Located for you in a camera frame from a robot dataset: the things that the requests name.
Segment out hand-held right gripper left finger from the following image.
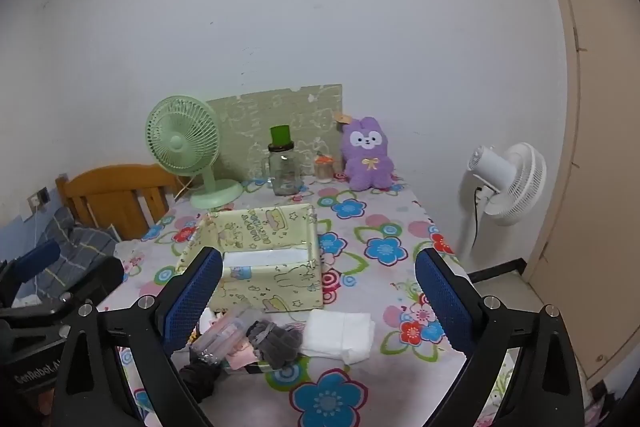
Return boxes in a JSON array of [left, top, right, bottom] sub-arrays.
[[52, 247, 224, 427]]

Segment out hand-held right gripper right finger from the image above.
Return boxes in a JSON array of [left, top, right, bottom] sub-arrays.
[[414, 248, 586, 427]]

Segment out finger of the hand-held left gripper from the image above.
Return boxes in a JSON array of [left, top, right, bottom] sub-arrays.
[[60, 256, 125, 314], [0, 239, 62, 305]]

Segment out clear plastic packet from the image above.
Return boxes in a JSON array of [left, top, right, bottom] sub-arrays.
[[189, 307, 261, 365]]

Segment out yellow printed fabric storage box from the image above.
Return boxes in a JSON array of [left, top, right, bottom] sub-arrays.
[[173, 203, 325, 314]]

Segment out dark grey socks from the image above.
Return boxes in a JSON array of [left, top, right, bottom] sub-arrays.
[[245, 320, 305, 369]]

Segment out white cloth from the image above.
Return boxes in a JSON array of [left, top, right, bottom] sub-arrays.
[[299, 309, 376, 365]]

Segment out plaid bedding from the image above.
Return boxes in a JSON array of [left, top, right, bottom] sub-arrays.
[[10, 206, 121, 303]]

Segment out black cloth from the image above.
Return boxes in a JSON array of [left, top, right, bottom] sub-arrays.
[[179, 359, 223, 403]]

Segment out white standing fan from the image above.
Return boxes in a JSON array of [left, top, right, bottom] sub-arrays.
[[457, 142, 547, 260]]

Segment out green desk fan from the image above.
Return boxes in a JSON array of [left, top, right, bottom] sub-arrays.
[[145, 95, 244, 210]]

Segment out purple plush bunny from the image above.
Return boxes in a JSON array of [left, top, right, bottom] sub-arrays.
[[335, 113, 397, 192]]

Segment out small orange-lid jar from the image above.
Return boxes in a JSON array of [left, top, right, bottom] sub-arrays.
[[314, 154, 335, 182]]

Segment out green printed board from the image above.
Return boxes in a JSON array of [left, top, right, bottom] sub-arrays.
[[206, 83, 345, 182]]

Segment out wall socket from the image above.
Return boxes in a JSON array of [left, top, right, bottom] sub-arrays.
[[29, 188, 52, 212]]

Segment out black fan cable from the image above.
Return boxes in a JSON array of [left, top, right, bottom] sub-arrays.
[[470, 187, 487, 253]]

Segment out glass handled jar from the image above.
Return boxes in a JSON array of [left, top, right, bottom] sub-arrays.
[[260, 143, 304, 196]]

